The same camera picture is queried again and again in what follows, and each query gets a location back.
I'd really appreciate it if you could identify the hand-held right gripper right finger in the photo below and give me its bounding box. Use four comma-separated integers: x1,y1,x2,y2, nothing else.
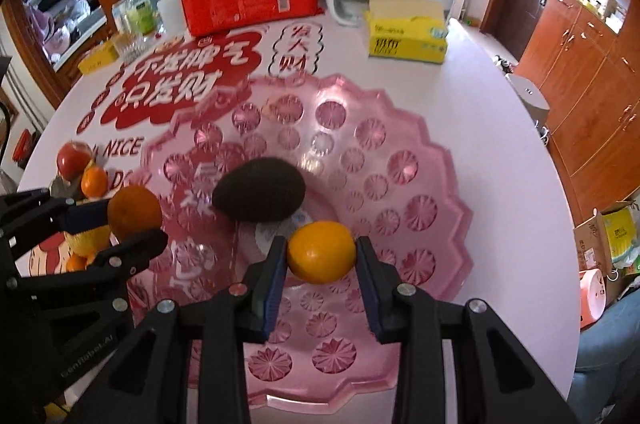
355,236,576,424

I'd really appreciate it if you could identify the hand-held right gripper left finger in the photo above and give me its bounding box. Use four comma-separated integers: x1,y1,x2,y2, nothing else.
75,235,288,424

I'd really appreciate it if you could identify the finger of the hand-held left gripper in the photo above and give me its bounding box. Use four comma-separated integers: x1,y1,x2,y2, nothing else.
0,188,112,257
5,228,169,321

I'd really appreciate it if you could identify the yellow pear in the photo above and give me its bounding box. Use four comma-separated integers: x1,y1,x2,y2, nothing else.
62,224,112,257

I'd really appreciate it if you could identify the brown lychee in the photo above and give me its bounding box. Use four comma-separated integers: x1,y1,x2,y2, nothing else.
50,176,83,201

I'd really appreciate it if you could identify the orange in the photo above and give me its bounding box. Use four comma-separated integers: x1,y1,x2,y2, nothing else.
66,254,96,273
286,220,357,285
107,185,163,239
81,165,109,198

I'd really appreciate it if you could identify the red apple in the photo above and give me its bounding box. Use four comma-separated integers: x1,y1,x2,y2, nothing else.
56,141,96,179

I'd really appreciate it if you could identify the dark green cucumber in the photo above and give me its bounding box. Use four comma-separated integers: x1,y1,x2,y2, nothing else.
212,157,307,223

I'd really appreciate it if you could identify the pink plastic fruit plate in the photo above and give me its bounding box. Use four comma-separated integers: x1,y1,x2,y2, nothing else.
125,73,475,415

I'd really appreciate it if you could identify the red object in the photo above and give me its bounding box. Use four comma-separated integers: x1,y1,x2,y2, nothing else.
12,129,33,166

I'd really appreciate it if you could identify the ribbed glass cup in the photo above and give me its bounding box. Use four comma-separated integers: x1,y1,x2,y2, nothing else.
111,1,151,60

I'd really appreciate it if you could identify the plastic bag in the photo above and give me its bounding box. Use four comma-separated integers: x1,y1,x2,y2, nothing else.
22,0,101,60

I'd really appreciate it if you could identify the clear bottle with green label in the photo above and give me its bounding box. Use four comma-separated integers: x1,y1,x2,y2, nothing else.
121,0,158,37

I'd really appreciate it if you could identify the printed red and white tablecloth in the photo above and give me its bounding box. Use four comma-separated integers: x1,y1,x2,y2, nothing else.
20,11,583,424

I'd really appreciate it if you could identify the pink plastic stool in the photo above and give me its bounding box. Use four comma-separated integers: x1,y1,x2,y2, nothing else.
579,268,608,330

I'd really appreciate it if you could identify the cardboard box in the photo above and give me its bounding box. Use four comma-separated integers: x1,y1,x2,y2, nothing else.
572,201,640,275

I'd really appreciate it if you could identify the person's leg in jeans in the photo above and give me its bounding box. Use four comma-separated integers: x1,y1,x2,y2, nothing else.
570,289,640,424

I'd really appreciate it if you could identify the yellow tissue box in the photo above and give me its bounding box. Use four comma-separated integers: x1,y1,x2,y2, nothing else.
364,0,448,65

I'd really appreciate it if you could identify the yellow-green packet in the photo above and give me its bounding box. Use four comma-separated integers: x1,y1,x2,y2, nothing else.
602,209,638,265

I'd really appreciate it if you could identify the wooden cabinet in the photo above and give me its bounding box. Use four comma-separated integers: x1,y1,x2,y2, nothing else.
517,0,640,215

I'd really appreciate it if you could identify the black cable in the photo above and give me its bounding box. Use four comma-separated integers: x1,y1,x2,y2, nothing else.
0,101,13,160

